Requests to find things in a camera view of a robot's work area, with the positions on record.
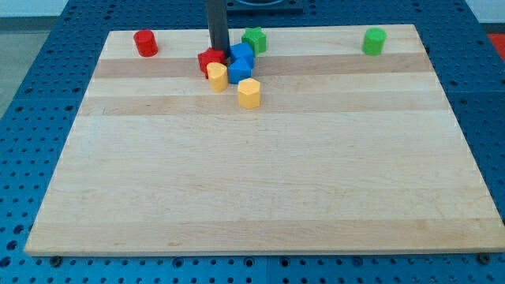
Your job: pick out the yellow hexagon block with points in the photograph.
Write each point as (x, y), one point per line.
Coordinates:
(249, 95)

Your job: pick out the blue triangle block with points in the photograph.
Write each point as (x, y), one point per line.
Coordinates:
(239, 70)

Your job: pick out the yellow cylinder block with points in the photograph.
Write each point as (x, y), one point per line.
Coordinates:
(217, 76)

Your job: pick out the blue cube block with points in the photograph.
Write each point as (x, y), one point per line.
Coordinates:
(242, 50)

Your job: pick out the red star block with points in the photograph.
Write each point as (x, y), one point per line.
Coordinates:
(209, 56)

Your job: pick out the wooden board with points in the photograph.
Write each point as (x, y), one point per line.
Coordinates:
(346, 154)

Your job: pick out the green star block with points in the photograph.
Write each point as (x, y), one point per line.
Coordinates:
(256, 39)

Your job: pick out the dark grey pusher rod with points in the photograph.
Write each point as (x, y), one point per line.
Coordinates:
(218, 25)

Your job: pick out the red cylinder block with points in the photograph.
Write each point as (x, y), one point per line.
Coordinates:
(146, 43)

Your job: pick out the green cylinder block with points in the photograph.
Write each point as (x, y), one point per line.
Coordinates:
(373, 41)

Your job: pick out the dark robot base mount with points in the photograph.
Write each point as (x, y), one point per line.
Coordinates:
(264, 5)

